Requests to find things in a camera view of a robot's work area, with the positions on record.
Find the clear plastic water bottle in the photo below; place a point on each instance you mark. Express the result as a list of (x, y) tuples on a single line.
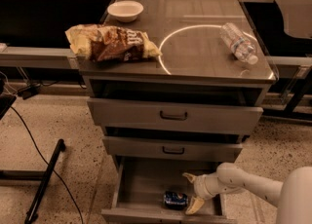
[(238, 43)]

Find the grey drawer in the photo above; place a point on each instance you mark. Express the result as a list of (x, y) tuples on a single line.
[(164, 116), (140, 189), (171, 149)]

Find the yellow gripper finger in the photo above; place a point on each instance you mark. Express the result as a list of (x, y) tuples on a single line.
[(190, 177), (195, 204)]

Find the grey left side bench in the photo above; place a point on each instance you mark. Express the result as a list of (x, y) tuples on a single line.
[(37, 57)]

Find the grey drawer cabinet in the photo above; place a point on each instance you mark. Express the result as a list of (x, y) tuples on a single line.
[(195, 66)]

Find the grey middle drawer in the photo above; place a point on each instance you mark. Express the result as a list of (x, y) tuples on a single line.
[(171, 149)]

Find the grey top drawer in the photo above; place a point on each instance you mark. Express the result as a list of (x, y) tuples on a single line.
[(164, 116)]

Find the black metal stand leg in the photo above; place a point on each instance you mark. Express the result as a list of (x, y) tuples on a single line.
[(42, 176)]

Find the brown yellow chip bag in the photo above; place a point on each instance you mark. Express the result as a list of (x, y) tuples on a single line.
[(100, 42)]

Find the white paper bowl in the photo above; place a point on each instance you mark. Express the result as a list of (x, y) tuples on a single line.
[(125, 11)]

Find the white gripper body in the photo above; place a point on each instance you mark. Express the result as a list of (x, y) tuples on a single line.
[(201, 186)]

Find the grey bottom drawer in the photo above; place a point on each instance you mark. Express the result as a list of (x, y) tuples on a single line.
[(140, 189)]

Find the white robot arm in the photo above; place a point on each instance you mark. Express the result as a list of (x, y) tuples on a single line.
[(293, 197)]

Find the blue pepsi can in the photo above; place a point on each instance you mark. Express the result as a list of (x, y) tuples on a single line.
[(174, 200)]

